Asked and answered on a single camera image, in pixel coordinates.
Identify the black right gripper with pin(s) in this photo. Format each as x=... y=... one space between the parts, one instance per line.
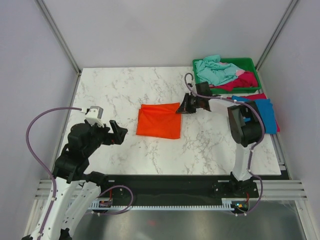
x=185 y=107

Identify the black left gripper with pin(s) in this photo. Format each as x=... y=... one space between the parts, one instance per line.
x=119 y=132

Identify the orange t-shirt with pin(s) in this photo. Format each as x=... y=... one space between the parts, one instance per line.
x=160 y=121

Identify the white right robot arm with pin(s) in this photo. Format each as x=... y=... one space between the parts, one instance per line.
x=245 y=122

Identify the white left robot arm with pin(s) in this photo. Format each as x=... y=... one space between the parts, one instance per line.
x=72 y=191

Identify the teal t-shirt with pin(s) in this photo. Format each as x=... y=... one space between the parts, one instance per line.
x=215 y=71

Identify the pink t-shirt in bin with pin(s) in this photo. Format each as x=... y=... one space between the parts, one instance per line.
x=238 y=73

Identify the magenta t-shirt in bin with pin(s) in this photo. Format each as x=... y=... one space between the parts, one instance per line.
x=245 y=80

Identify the green plastic bin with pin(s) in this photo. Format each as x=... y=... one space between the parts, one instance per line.
x=219 y=71

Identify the folded magenta t-shirt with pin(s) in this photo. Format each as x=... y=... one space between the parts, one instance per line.
x=255 y=96

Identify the folded blue t-shirt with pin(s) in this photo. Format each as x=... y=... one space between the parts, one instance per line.
x=267 y=112

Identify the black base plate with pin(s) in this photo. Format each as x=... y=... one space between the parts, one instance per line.
x=177 y=190

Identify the white slotted cable duct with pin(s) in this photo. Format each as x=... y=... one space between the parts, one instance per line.
x=225 y=205

